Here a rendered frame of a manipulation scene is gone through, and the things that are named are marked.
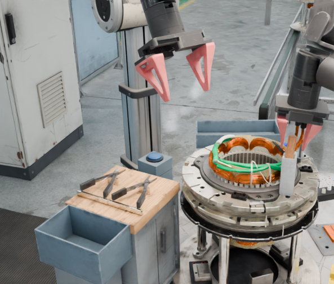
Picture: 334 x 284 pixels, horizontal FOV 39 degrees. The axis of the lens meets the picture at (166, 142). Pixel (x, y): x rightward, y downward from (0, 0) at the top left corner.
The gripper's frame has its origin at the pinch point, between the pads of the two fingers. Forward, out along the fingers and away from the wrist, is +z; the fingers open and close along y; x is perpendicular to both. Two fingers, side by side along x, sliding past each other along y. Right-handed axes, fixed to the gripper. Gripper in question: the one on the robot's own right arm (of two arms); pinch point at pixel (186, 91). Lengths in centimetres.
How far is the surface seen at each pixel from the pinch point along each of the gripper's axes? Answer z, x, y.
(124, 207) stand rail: 18.2, 29.3, -5.3
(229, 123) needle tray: 8, 51, 45
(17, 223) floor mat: 28, 227, 5
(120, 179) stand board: 12.9, 40.6, 0.5
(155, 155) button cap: 10, 49, 16
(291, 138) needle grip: 14.4, 4.9, 24.2
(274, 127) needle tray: 14, 44, 56
